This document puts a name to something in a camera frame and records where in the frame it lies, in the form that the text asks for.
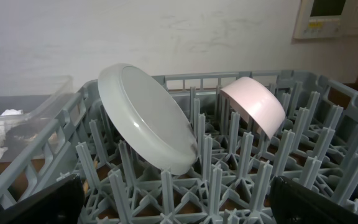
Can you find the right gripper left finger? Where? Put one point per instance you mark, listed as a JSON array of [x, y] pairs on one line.
[[60, 202]]

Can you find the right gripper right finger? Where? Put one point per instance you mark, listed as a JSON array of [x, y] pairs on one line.
[[293, 203]]

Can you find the white bowl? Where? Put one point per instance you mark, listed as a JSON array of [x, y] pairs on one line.
[[251, 99]]

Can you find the grey plate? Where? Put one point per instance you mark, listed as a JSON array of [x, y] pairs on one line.
[[148, 118]]

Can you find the grey dishwasher rack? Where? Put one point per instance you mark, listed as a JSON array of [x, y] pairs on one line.
[[315, 146]]

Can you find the clear plastic bin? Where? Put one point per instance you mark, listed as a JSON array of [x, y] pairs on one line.
[[27, 104]]

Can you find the white wall control panel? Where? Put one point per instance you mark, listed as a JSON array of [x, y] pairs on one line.
[[322, 19]]

